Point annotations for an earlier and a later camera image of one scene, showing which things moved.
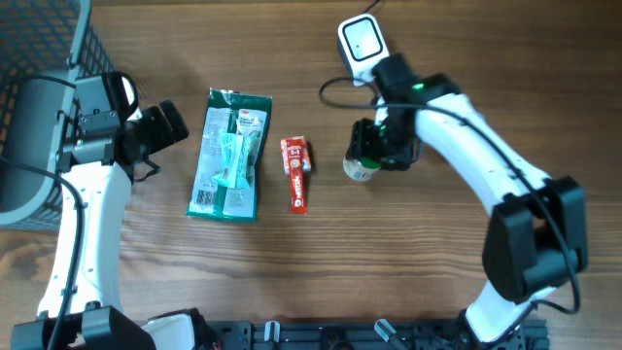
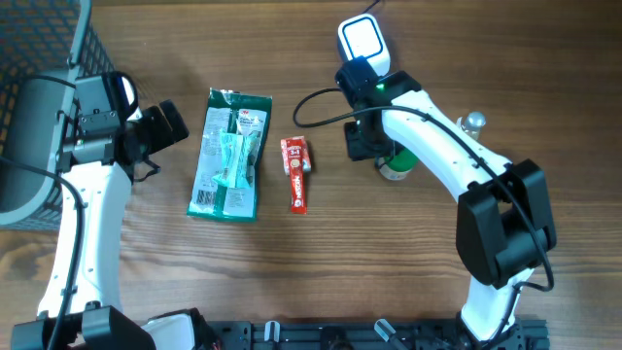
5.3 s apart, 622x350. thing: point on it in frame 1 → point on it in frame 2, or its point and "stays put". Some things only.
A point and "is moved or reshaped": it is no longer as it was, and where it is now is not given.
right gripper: x=361 y=143 stays put
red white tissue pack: x=306 y=161 stays put
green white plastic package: x=229 y=156 stays put
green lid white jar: x=360 y=168 is moved or reshaped
